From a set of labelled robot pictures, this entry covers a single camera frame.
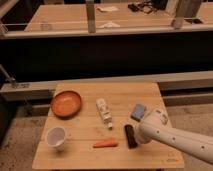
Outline black eraser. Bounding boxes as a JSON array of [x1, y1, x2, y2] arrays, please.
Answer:
[[124, 124, 138, 149]]

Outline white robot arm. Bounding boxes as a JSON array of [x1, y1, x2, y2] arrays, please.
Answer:
[[134, 108, 213, 165]]

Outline white tube bottle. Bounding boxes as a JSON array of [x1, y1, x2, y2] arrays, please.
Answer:
[[96, 98, 113, 130]]

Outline blue sponge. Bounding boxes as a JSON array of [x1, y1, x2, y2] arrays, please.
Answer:
[[131, 104, 146, 121]]

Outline orange bowl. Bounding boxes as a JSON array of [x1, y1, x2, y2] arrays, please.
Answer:
[[51, 91, 82, 118]]

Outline orange carrot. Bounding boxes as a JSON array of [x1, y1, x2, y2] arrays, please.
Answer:
[[93, 139, 118, 148]]

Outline white paper on far table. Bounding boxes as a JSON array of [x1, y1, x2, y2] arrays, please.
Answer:
[[98, 21, 120, 29]]

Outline white paper cup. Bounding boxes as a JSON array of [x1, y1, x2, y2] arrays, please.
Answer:
[[45, 127, 66, 151]]

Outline white paper sheet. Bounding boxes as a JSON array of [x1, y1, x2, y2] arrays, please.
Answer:
[[97, 6, 118, 12]]

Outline clear plastic cup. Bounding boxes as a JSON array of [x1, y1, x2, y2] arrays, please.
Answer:
[[40, 20, 49, 31]]

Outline grey post left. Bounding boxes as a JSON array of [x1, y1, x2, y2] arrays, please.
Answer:
[[86, 0, 96, 33]]

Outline grey post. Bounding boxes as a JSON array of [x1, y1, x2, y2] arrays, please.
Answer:
[[86, 0, 96, 33], [171, 0, 203, 29]]

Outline black cables on far table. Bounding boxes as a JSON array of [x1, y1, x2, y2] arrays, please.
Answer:
[[127, 1, 159, 15]]

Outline grey post right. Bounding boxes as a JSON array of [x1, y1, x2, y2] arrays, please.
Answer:
[[171, 0, 203, 29]]

